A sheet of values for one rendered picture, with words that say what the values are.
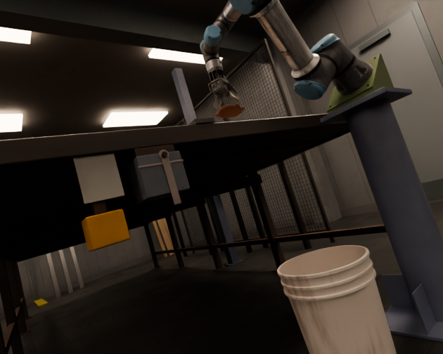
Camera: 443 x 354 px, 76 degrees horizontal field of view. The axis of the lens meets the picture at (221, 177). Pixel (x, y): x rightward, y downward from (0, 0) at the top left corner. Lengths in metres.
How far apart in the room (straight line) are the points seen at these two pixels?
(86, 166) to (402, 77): 3.71
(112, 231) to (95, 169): 0.17
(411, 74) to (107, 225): 3.73
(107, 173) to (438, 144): 3.61
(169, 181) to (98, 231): 0.22
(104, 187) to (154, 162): 0.15
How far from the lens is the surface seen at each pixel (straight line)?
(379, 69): 1.36
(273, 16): 1.07
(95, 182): 0.79
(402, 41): 4.12
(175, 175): 0.83
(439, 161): 3.97
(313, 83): 1.15
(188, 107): 3.47
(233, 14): 1.37
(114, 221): 0.76
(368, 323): 1.00
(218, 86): 1.35
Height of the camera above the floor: 0.63
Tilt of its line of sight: 6 degrees up
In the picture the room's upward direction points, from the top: 17 degrees counter-clockwise
